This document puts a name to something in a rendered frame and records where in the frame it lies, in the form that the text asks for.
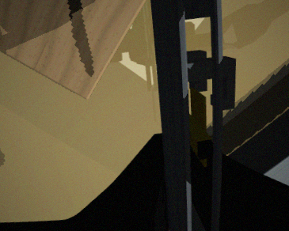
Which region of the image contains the brown wooden board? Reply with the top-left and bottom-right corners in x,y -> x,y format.
0,0 -> 147,100

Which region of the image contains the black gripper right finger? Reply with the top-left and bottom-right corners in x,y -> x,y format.
189,145 -> 289,231

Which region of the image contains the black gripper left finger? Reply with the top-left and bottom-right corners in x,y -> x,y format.
0,134 -> 169,231

